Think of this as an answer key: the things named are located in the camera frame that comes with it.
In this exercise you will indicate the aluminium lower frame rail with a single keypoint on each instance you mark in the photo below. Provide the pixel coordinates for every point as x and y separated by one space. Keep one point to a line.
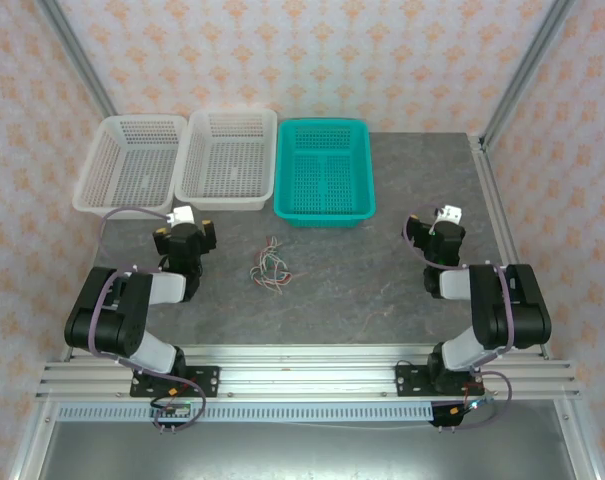
32 445
579 445

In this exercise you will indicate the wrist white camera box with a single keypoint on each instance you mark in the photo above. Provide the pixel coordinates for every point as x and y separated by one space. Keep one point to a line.
451 213
182 214

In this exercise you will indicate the small controller circuit board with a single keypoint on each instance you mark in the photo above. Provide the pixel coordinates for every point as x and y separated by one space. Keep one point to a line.
174 411
452 412

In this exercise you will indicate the white perforated plastic basket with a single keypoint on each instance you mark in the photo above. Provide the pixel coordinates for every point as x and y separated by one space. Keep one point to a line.
227 160
127 170

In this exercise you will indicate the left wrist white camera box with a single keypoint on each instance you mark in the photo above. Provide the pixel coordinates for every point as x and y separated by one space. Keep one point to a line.
182 214

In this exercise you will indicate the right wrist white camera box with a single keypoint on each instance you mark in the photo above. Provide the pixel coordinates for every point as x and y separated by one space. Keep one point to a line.
451 213

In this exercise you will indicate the teal perforated plastic basket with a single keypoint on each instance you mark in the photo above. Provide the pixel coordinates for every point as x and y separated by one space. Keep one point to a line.
324 170

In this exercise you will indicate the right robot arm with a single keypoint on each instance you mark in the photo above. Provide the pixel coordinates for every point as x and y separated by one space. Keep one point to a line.
512 305

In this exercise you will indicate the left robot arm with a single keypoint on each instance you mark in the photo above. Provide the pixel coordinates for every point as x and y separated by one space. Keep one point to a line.
112 310

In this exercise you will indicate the wide aluminium base rail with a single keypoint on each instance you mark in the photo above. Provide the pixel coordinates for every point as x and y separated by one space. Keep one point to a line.
307 375

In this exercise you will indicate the aluminium frame post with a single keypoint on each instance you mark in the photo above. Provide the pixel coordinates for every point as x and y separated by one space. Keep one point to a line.
527 65
77 55

